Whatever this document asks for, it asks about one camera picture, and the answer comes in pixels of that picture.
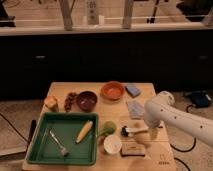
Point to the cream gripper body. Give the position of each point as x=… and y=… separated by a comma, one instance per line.
x=153, y=132

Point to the white handled black brush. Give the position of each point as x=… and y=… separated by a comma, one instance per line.
x=128, y=132

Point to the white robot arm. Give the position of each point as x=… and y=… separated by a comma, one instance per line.
x=160, y=108

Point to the orange bowl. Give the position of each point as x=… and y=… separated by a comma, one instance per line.
x=112, y=90

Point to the dark purple bowl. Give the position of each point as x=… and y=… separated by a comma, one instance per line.
x=86, y=101

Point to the light blue folded cloth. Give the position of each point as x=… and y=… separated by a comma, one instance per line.
x=135, y=109

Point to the tan and black sponge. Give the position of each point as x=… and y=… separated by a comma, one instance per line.
x=133, y=149

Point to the white cup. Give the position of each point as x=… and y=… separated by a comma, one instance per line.
x=112, y=144

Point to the green pear toy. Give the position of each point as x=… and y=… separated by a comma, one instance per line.
x=108, y=128

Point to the blue sponge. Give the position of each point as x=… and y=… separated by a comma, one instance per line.
x=132, y=90

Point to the dark blue floor object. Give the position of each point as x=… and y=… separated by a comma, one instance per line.
x=199, y=98

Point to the yellow corn cob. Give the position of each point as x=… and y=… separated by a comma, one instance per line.
x=83, y=132

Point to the green plastic tray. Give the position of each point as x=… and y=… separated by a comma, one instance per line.
x=66, y=127

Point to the brown grape bunch toy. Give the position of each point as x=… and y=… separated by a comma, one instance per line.
x=69, y=101

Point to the silver fork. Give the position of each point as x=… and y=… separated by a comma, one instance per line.
x=64, y=152

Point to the yellow bread toy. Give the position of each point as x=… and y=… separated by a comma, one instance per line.
x=51, y=103

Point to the white remote on ledge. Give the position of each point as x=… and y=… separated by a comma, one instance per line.
x=92, y=12

